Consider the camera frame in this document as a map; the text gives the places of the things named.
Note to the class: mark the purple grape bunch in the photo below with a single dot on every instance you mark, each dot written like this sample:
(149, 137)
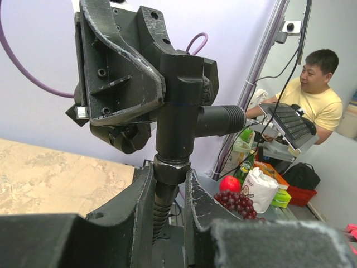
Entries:
(235, 202)

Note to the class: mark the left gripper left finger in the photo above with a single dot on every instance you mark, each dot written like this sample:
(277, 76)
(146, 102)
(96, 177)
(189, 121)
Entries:
(117, 234)

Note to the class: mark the man in yellow shirt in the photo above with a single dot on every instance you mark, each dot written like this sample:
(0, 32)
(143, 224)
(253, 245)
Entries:
(311, 91)

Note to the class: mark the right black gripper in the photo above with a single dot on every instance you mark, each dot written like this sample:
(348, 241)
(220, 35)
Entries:
(130, 76)

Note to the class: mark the black keyboard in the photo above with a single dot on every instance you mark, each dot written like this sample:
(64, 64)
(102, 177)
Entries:
(299, 132)

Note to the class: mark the black T-shaped fitting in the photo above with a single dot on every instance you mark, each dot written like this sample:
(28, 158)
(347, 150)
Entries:
(190, 81)

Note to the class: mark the overhead camera mount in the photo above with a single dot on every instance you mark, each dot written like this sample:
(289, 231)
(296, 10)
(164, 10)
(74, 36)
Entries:
(288, 28)

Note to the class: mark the green glass bottle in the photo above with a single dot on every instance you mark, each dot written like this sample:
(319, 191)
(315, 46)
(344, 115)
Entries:
(244, 167)

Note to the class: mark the green tissue box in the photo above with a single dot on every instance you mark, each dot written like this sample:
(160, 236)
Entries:
(281, 199)

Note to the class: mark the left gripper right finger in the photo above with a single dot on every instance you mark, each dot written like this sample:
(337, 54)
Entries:
(214, 237)

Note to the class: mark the red basket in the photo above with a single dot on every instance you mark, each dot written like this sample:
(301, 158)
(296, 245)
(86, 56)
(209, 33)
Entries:
(300, 197)

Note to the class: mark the black backpack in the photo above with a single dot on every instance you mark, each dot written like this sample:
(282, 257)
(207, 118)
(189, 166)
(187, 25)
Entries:
(303, 176)

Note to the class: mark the red apple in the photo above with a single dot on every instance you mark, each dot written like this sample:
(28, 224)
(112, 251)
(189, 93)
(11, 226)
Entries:
(230, 183)

